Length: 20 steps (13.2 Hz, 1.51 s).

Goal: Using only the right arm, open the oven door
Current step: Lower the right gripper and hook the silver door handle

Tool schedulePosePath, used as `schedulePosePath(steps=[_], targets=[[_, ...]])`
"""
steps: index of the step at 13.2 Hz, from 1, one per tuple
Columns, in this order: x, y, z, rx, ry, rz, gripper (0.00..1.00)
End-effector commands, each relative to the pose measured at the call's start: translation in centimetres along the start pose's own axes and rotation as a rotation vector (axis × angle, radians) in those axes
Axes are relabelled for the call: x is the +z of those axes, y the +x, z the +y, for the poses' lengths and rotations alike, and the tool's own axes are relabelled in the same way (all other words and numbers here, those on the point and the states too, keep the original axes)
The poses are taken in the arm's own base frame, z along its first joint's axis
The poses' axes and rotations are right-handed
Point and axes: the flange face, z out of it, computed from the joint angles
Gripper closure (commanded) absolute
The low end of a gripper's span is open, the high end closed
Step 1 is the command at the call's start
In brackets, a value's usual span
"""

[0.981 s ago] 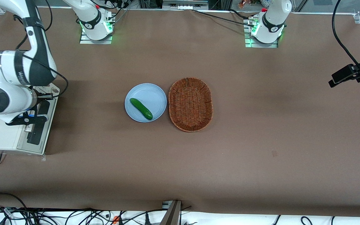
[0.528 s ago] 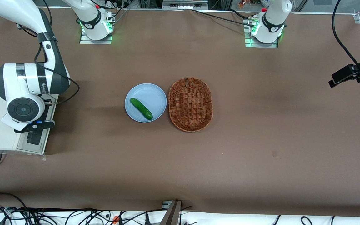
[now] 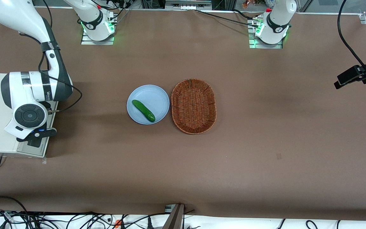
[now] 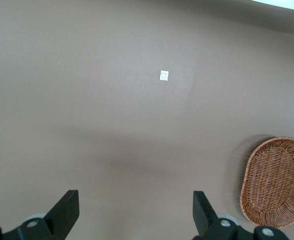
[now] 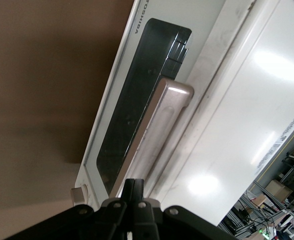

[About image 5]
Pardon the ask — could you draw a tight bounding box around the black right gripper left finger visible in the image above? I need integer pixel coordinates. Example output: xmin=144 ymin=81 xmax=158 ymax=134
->
xmin=96 ymin=178 xmax=136 ymax=240

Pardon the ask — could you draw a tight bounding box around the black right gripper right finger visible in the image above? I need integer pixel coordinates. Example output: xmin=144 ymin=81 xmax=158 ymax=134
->
xmin=133 ymin=179 xmax=163 ymax=240

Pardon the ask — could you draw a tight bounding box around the white oven door with handle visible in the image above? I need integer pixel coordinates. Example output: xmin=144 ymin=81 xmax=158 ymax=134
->
xmin=75 ymin=0 xmax=253 ymax=204

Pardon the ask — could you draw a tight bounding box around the white round oven knob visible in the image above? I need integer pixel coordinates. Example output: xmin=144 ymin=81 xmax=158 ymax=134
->
xmin=70 ymin=184 xmax=91 ymax=207

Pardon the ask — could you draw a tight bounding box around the white toaster oven body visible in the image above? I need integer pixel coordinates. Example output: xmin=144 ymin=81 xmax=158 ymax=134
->
xmin=70 ymin=0 xmax=294 ymax=226

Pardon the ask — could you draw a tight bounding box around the brown cardboard box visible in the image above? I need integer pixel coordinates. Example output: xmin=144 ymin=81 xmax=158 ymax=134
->
xmin=265 ymin=178 xmax=294 ymax=204

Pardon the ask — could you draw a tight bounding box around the aluminium shelf rack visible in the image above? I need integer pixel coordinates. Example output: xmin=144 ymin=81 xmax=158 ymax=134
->
xmin=219 ymin=134 xmax=294 ymax=240

